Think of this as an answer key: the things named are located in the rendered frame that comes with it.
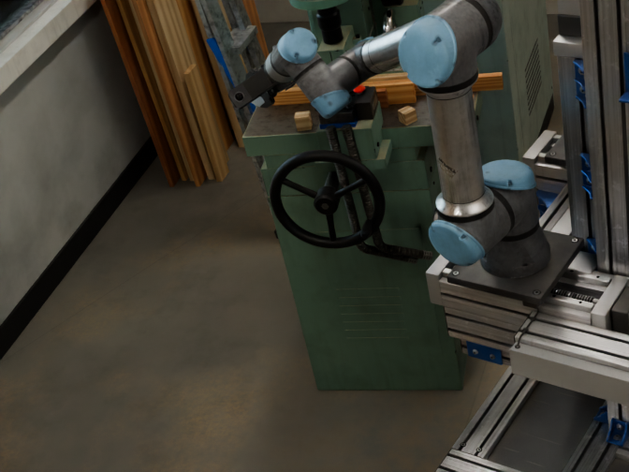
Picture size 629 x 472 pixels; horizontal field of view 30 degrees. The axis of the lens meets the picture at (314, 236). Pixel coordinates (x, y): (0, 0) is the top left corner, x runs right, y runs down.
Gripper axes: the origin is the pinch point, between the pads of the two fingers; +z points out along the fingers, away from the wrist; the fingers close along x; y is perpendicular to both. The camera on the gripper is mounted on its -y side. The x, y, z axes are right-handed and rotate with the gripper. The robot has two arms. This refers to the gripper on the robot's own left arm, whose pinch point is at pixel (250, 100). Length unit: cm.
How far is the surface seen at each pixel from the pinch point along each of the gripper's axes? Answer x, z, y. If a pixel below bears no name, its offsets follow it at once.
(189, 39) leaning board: 55, 169, 62
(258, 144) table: -6.8, 30.2, 7.4
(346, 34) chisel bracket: 4.1, 15.9, 39.0
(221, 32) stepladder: 37, 98, 45
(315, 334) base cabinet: -58, 70, 5
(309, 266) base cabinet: -41, 52, 8
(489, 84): -27, 4, 58
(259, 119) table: -0.9, 34.2, 13.1
